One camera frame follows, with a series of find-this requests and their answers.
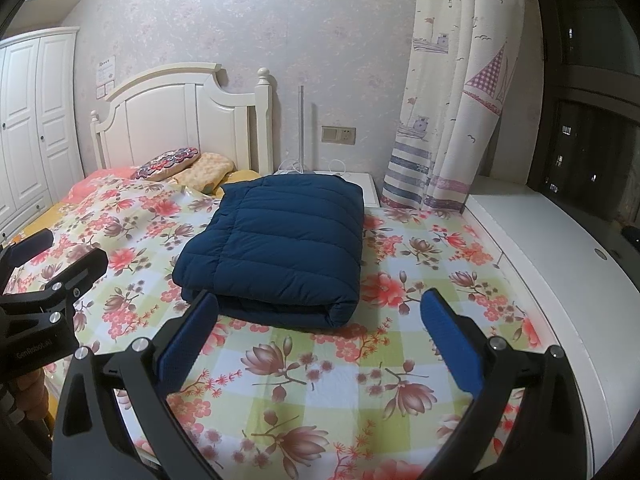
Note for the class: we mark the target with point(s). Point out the white window ledge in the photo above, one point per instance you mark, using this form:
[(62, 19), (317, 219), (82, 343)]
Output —
[(560, 260)]

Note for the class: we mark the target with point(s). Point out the yellow patterned pillow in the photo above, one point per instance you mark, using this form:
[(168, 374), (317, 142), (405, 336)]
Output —
[(210, 167)]

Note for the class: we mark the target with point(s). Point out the white wall notice paper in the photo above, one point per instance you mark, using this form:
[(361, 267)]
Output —
[(107, 69)]

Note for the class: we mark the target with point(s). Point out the white panelled wardrobe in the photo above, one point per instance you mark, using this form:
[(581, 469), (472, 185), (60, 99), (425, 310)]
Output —
[(30, 120)]

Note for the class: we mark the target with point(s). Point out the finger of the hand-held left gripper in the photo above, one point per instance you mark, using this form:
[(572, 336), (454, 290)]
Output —
[(27, 250), (75, 275)]

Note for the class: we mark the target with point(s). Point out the yellow pink daisy bedsheet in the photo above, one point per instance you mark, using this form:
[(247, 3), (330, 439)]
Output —
[(100, 180)]

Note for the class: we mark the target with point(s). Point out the dark window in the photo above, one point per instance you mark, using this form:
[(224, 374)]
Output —
[(585, 85)]

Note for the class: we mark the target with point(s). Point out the sailboat print curtain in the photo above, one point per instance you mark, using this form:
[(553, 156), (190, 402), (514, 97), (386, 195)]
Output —
[(450, 85)]

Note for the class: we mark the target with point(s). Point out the small wall label cards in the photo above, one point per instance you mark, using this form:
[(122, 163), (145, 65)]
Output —
[(106, 90)]

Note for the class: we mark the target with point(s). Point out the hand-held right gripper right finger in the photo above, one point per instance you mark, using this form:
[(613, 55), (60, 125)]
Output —
[(452, 340)]

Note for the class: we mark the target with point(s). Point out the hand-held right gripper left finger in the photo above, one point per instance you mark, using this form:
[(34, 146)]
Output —
[(187, 332)]

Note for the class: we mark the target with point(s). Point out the beige wall socket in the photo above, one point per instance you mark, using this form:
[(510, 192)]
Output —
[(338, 135)]

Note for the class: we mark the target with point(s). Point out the white wooden bed headboard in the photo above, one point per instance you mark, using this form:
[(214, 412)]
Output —
[(160, 120)]

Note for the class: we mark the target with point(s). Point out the white nightstand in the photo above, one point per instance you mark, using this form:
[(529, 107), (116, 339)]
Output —
[(362, 185)]

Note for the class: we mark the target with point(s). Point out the floral checked blanket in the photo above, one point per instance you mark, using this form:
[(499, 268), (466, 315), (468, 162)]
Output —
[(325, 375)]

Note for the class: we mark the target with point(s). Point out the round mandala pattern pillow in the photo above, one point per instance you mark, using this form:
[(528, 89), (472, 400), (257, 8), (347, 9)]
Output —
[(165, 164)]

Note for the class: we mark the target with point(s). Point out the dark blue puffer jacket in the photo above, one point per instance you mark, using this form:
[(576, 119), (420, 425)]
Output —
[(280, 240)]

